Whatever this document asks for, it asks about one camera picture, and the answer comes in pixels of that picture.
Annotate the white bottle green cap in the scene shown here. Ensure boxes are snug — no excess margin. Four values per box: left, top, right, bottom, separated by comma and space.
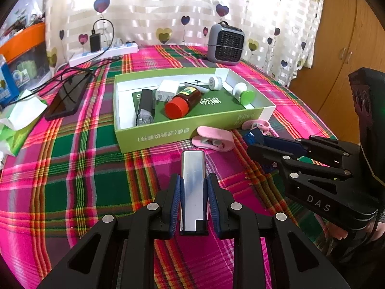
232, 82, 255, 106

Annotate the white round cap item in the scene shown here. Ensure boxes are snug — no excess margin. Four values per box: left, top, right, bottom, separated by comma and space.
208, 76, 223, 91

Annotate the silver metal lighter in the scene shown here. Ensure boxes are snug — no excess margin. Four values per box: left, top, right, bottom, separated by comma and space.
180, 151, 208, 236

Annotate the brown bottle red cap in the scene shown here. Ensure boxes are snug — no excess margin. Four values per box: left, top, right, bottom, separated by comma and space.
164, 86, 202, 119

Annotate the white pen tool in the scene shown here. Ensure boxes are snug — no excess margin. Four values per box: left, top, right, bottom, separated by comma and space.
184, 82, 210, 93

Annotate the white plug adapter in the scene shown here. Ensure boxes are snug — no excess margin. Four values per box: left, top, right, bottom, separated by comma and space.
155, 79, 180, 102

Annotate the black grey lighter device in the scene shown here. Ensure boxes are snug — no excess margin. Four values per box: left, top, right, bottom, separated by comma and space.
136, 89, 155, 126

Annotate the person's hand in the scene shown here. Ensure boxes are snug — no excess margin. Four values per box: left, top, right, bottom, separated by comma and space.
316, 215, 384, 249

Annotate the pink clip far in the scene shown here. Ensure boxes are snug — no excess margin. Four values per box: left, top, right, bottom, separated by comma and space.
241, 119, 271, 135

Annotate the pink clip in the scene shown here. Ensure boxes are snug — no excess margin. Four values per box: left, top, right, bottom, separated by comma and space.
241, 119, 271, 135
191, 126, 234, 152

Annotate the grey mini heater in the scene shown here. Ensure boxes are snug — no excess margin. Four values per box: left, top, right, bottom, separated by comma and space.
207, 21, 245, 66

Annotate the green white cardboard box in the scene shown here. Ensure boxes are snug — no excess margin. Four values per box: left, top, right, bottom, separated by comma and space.
113, 67, 275, 153

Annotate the heart pattern curtain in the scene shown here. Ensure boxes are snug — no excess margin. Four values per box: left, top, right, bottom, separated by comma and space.
44, 0, 324, 86

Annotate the wooden cabinet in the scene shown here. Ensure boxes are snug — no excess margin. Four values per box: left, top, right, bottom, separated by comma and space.
290, 0, 384, 143

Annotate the white power strip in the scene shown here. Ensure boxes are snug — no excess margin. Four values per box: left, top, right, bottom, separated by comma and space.
69, 42, 139, 67

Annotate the green white tissue pack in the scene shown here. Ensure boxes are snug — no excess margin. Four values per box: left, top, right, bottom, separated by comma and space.
1, 95, 48, 157

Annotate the black smartphone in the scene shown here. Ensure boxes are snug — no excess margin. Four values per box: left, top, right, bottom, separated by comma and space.
44, 72, 95, 121

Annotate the black charger adapter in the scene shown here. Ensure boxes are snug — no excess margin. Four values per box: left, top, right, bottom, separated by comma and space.
90, 29, 101, 53

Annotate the blue white carton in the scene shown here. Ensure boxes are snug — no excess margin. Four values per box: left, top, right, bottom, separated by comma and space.
0, 54, 19, 108

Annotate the orange black storage bin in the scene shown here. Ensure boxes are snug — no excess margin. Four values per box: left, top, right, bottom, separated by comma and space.
1, 22, 51, 91

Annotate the black cable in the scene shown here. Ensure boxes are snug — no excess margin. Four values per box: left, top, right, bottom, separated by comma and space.
5, 18, 122, 106

